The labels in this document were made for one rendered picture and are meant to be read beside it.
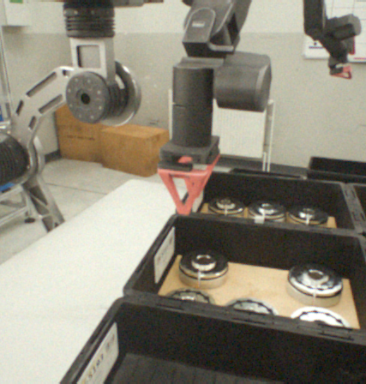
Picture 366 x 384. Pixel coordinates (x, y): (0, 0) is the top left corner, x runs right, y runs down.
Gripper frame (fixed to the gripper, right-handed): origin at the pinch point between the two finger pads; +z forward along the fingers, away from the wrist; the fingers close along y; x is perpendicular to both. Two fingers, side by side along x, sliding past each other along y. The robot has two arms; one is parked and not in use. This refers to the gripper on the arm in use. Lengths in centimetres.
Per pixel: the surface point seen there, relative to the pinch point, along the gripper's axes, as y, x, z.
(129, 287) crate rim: -6.4, 7.6, 13.4
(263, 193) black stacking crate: 51, -9, 18
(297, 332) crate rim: -9.1, -17.9, 12.7
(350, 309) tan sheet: 11.2, -28.6, 22.5
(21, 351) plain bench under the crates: -4, 33, 37
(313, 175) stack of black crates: 163, -31, 50
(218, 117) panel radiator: 321, 55, 56
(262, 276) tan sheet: 17.0, -12.1, 23.0
